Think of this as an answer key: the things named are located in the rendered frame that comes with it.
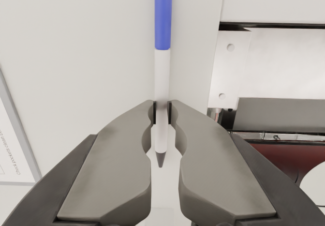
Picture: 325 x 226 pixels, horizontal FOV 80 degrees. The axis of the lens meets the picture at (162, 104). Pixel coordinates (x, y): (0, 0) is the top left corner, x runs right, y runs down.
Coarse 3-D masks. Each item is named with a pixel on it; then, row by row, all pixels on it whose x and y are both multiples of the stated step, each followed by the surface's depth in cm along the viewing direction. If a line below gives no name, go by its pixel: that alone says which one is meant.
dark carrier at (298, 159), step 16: (256, 144) 24; (272, 144) 24; (288, 144) 24; (304, 144) 24; (320, 144) 24; (272, 160) 26; (288, 160) 26; (304, 160) 25; (320, 160) 25; (288, 176) 27; (304, 176) 27
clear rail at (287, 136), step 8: (248, 136) 24; (256, 136) 24; (264, 136) 24; (272, 136) 24; (280, 136) 24; (288, 136) 24; (296, 136) 24; (304, 136) 24; (312, 136) 24; (320, 136) 24
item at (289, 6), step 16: (224, 0) 12; (240, 0) 12; (256, 0) 12; (272, 0) 12; (288, 0) 12; (304, 0) 12; (320, 0) 12; (224, 16) 12; (240, 16) 12; (256, 16) 12; (272, 16) 12; (288, 16) 12; (304, 16) 12; (320, 16) 12
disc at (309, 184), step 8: (320, 168) 26; (312, 176) 27; (320, 176) 27; (304, 184) 28; (312, 184) 27; (320, 184) 27; (312, 192) 28; (320, 192) 28; (312, 200) 29; (320, 200) 29
